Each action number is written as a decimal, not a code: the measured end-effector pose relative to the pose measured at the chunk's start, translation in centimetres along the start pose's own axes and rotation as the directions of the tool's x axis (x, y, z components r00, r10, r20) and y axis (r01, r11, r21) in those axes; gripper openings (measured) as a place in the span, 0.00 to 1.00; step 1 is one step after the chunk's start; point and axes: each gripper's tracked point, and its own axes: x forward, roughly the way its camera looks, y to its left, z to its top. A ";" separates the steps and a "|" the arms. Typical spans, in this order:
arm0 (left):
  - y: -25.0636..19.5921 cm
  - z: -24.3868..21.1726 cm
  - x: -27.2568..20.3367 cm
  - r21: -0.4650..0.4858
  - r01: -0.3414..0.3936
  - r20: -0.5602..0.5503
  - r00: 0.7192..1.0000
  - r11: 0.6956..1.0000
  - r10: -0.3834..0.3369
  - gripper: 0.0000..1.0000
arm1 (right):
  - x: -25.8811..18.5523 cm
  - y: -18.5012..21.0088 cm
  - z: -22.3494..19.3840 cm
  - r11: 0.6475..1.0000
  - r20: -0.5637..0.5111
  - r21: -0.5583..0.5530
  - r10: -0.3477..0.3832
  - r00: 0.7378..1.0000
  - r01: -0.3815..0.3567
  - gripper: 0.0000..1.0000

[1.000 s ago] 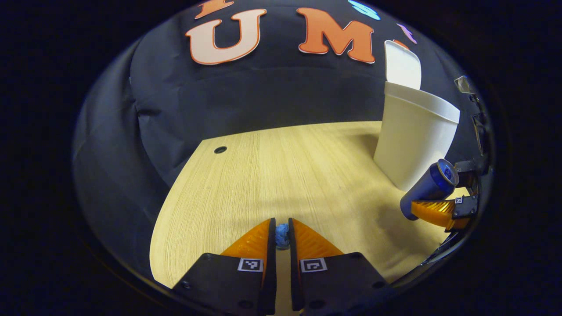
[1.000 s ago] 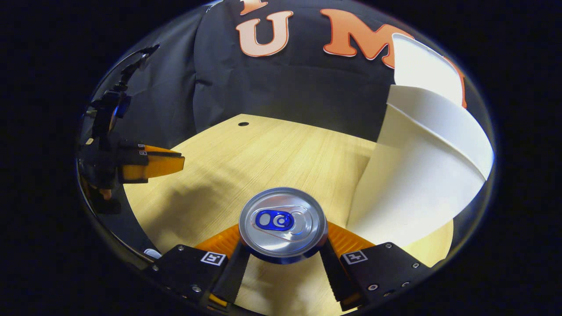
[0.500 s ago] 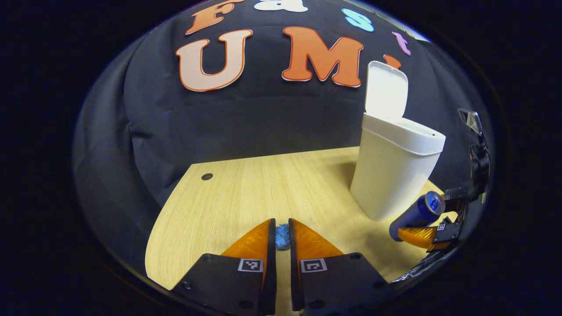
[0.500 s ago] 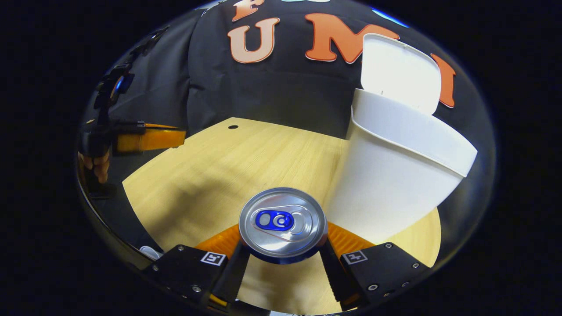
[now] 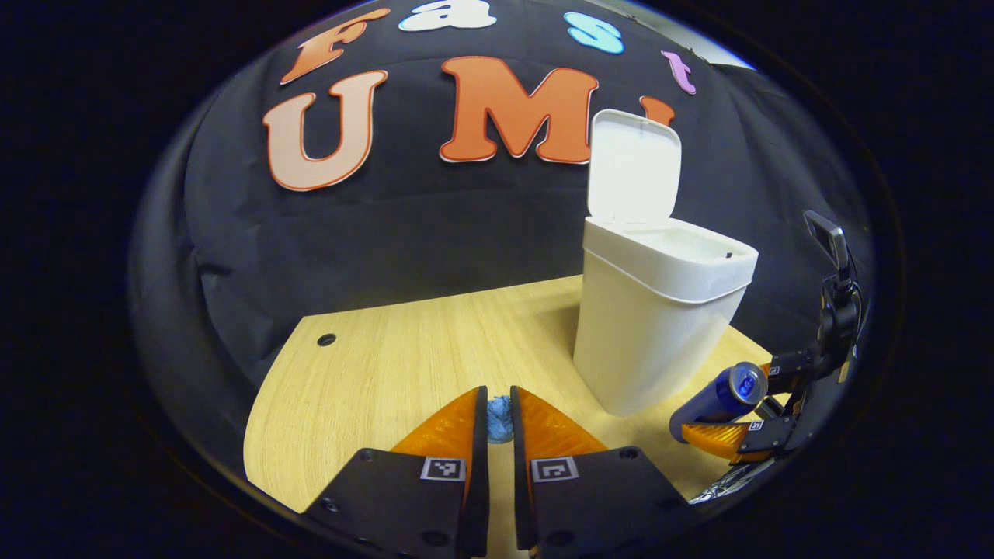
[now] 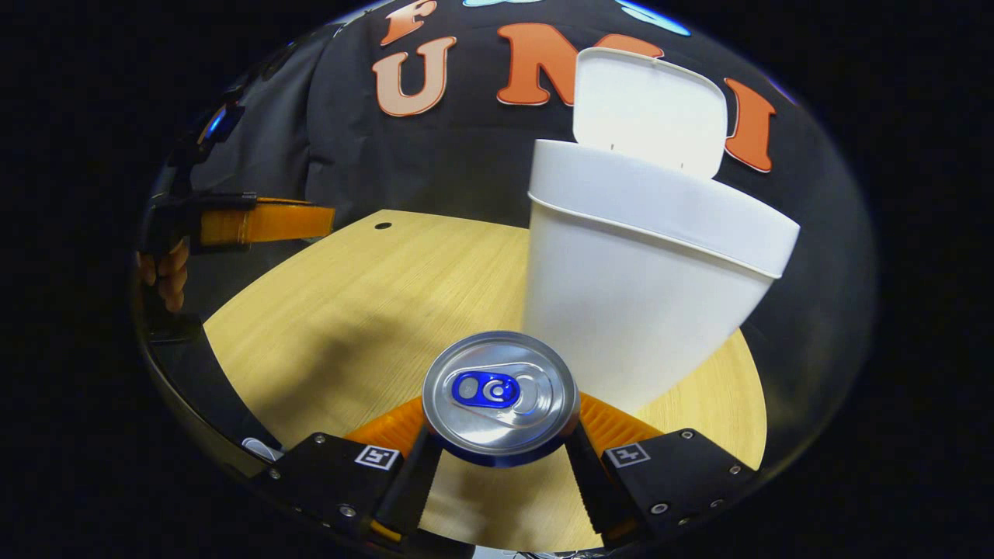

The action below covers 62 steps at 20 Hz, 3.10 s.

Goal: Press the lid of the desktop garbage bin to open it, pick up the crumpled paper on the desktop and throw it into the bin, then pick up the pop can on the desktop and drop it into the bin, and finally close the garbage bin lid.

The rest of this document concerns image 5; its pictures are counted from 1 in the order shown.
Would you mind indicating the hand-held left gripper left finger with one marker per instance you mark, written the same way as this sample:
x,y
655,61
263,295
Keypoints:
x,y
480,466

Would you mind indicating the blue paper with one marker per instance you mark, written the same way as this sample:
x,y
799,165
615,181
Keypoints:
x,y
500,419

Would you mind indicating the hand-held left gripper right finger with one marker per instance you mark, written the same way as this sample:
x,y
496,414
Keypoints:
x,y
520,473

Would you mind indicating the white desktop garbage bin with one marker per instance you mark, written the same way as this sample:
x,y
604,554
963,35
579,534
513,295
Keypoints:
x,y
652,326

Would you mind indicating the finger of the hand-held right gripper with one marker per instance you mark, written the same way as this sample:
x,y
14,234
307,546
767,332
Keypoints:
x,y
792,366
722,441

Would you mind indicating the black backdrop cloth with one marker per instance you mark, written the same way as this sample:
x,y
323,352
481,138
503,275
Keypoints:
x,y
427,225

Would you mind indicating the blue pop can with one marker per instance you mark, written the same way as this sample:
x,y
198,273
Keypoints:
x,y
718,400

